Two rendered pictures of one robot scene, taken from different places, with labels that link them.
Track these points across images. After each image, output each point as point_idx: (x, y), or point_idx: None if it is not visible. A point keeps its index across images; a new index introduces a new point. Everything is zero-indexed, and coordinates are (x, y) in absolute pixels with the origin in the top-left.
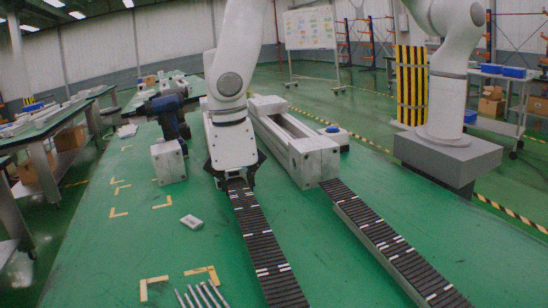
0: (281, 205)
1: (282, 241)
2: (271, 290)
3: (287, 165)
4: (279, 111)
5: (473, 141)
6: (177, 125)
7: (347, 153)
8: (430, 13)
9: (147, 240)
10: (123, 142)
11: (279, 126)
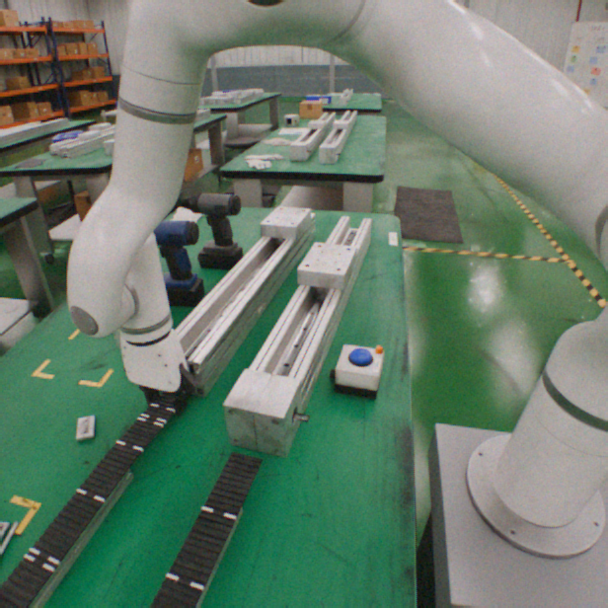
0: (186, 454)
1: (121, 514)
2: (10, 584)
3: None
4: (330, 286)
5: (603, 547)
6: (187, 264)
7: (365, 403)
8: (606, 223)
9: (30, 430)
10: None
11: (287, 324)
